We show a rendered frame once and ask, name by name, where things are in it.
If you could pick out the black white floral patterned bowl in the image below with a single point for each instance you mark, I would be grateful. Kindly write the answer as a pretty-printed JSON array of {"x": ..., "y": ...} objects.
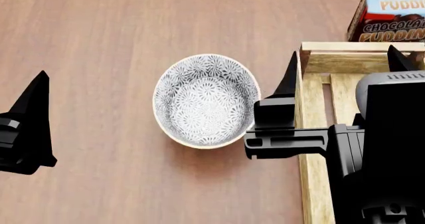
[{"x": 206, "y": 102}]

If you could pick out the chocolate pudding box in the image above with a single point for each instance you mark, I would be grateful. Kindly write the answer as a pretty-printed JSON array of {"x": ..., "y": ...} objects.
[{"x": 385, "y": 22}]

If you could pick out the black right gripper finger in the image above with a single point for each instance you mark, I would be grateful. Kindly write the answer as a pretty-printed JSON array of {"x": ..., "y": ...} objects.
[
  {"x": 279, "y": 111},
  {"x": 400, "y": 59}
]

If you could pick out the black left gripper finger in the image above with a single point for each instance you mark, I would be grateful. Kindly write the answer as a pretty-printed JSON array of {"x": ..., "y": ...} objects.
[{"x": 34, "y": 134}]

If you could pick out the grey right gripper camera box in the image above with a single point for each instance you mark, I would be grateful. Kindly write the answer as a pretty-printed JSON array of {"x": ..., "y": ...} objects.
[{"x": 382, "y": 82}]

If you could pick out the light wooden tray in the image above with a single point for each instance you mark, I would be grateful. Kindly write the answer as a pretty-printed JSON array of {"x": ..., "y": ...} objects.
[{"x": 313, "y": 184}]

